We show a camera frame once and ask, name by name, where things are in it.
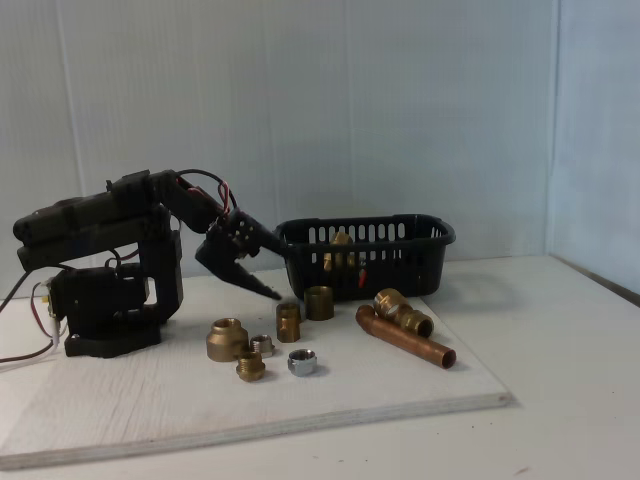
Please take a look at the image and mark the brass ball valve red handle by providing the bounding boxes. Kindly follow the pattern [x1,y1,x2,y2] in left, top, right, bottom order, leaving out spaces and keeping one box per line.
[323,230,369,291]

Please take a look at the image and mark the brass hex fitting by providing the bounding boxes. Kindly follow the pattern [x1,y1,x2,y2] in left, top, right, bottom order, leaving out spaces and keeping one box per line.
[275,302,301,344]

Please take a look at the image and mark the large brass reducer coupling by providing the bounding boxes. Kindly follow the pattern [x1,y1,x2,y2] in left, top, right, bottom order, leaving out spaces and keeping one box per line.
[205,317,250,362]

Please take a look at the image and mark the small nickel hex nipple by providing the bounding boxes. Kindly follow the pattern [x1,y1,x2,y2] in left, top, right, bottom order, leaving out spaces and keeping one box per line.
[248,334,275,359]

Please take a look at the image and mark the dark brass coupling sleeve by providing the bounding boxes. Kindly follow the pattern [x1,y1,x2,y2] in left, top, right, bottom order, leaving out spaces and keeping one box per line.
[303,285,335,321]

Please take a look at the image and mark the small brass threaded nipple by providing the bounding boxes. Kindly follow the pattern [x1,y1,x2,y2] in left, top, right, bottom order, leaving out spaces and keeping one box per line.
[235,350,265,383]

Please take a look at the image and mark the chrome hex nut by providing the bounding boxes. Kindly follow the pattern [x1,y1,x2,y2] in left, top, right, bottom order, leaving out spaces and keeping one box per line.
[286,348,319,377]

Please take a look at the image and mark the brass threaded sleeve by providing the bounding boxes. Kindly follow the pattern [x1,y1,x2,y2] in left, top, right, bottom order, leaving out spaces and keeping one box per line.
[372,287,409,320]

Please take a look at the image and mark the white wooden board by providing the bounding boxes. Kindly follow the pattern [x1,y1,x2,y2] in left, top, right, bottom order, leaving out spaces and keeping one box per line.
[0,272,516,471]

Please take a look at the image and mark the copper pipe piece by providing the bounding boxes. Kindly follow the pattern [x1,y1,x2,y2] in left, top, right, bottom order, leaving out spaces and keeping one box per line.
[355,304,457,371]

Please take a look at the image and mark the black slotted plastic basket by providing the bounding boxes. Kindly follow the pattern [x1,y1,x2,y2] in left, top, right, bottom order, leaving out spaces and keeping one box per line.
[273,213,457,302]

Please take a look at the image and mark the brass hex nipple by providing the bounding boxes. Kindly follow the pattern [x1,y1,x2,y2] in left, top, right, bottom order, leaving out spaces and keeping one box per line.
[399,309,435,339]

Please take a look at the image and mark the gripper servo wire bundle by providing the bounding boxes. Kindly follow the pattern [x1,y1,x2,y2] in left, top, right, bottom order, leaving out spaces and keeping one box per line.
[177,168,237,214]

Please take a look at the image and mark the white cable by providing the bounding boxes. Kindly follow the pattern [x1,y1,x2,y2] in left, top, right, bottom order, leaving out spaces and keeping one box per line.
[0,314,69,374]

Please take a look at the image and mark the red wire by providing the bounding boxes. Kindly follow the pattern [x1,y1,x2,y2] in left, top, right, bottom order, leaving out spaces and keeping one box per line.
[0,280,57,365]

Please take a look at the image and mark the black power cable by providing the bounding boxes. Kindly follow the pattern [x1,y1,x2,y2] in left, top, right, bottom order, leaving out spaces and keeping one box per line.
[0,269,29,314]

